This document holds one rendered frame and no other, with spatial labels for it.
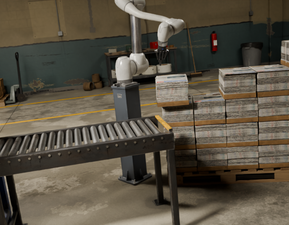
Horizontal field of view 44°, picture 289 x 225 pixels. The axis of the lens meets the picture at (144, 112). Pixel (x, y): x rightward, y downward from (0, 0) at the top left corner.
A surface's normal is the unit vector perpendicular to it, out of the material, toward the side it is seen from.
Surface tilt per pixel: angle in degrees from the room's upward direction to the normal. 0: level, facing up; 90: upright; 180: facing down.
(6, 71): 90
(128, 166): 90
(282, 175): 90
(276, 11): 90
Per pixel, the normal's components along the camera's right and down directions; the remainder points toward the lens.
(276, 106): -0.10, 0.25
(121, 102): -0.69, 0.24
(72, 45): 0.20, 0.22
